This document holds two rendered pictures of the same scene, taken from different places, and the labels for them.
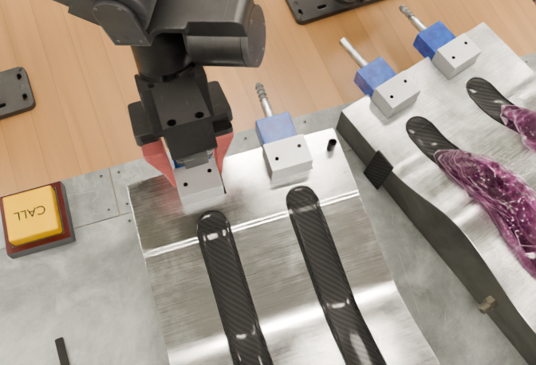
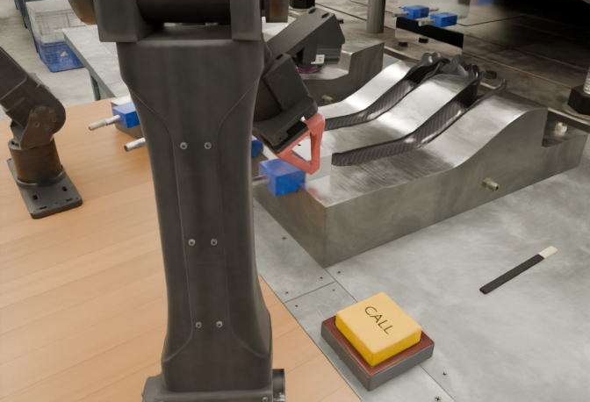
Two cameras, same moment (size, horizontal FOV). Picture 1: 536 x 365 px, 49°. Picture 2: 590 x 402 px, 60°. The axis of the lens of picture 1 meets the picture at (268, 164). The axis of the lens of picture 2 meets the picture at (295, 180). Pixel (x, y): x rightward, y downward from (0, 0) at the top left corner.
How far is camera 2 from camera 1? 78 cm
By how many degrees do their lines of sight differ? 65
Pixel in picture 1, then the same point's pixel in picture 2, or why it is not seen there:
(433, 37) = (129, 108)
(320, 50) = (117, 190)
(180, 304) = (412, 167)
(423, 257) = not seen: hidden behind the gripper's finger
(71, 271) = (413, 302)
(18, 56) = not seen: outside the picture
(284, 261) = (349, 133)
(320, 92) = not seen: hidden behind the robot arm
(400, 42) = (111, 154)
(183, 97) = (292, 31)
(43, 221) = (383, 304)
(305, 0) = (53, 198)
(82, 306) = (442, 284)
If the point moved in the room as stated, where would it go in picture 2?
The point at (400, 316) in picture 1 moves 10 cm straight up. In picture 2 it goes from (362, 93) to (365, 32)
